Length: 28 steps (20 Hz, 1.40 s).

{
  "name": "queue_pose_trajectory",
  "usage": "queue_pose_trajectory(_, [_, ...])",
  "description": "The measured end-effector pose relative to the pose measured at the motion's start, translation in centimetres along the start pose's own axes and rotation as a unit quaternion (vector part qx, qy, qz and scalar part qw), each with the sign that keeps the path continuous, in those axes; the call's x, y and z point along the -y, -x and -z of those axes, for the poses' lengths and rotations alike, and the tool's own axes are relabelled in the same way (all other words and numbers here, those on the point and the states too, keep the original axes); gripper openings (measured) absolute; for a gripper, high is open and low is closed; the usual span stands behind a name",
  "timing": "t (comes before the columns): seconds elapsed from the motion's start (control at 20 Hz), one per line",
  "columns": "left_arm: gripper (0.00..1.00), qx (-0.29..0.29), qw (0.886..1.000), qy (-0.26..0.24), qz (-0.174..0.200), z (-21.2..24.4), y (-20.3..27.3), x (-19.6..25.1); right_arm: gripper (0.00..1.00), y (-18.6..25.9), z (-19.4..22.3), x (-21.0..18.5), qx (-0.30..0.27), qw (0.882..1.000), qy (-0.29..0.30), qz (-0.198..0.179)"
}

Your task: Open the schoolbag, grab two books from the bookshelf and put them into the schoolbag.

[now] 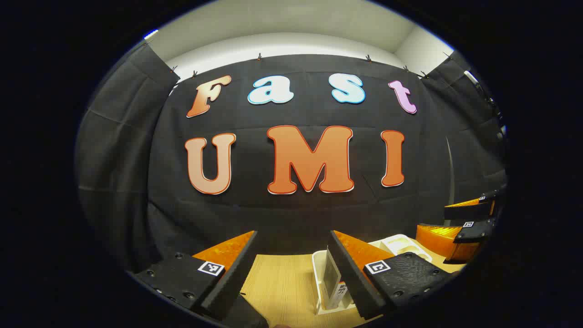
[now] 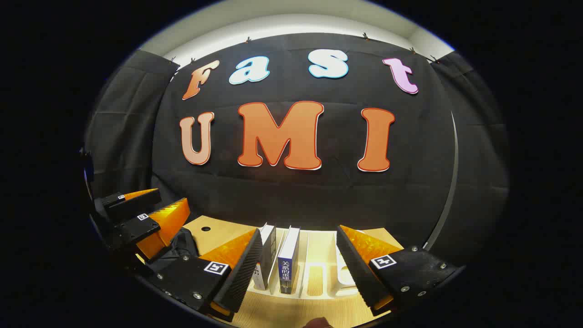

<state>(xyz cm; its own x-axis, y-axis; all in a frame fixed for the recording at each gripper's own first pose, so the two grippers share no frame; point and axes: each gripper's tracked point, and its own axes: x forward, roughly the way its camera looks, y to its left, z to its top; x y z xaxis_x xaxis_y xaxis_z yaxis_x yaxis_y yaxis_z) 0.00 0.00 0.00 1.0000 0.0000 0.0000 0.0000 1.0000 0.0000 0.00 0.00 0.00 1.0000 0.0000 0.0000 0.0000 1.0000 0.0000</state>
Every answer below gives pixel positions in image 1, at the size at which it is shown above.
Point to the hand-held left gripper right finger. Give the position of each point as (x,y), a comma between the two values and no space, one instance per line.
(348,278)

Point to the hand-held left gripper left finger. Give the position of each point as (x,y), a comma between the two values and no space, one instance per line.
(237,278)

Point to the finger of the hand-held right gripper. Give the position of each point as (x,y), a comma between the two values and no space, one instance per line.
(476,230)
(469,211)

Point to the portrait cover book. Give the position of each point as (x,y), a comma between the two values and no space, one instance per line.
(330,273)

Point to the white bookshelf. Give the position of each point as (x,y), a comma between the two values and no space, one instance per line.
(403,243)

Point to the thin grey pole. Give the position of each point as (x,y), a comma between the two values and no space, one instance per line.
(449,168)

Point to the black backdrop cloth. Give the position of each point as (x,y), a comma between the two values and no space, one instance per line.
(291,214)

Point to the thin metal stand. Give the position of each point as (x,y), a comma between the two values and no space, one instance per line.
(473,79)

